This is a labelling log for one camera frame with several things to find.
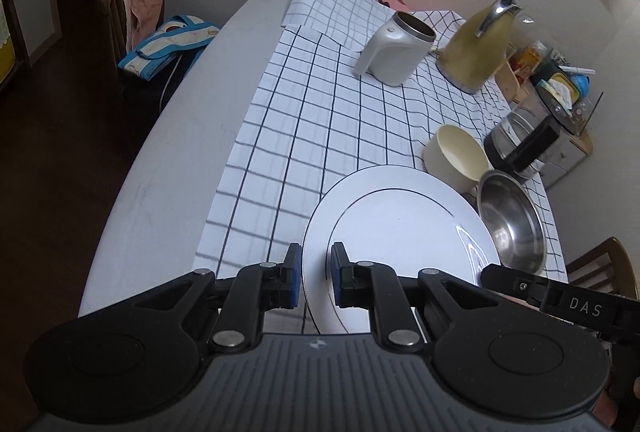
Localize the stainless steel bowl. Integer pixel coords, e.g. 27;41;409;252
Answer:
476;170;547;275

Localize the blue white bag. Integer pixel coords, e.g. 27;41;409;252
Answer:
118;14;219;80

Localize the gold thermos jug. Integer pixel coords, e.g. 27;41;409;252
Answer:
436;0;522;94

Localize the white mug with steel rim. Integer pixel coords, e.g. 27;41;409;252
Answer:
354;11;437;87

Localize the white drawer cabinet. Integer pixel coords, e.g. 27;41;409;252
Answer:
540;131;593;190

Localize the wooden chair right side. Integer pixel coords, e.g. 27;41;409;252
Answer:
566;237;639;300

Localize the yellow tissue box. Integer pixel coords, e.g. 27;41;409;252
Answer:
529;60;590;109

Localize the glass coffee pot black handle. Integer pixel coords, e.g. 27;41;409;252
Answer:
483;106;561;184

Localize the white plate with dark rim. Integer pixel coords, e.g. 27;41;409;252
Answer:
303;165;500;334

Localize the orange juice bottle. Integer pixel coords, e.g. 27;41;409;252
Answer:
509;40;548;83

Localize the cream ceramic bowl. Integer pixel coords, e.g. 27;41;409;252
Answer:
422;124;489;193

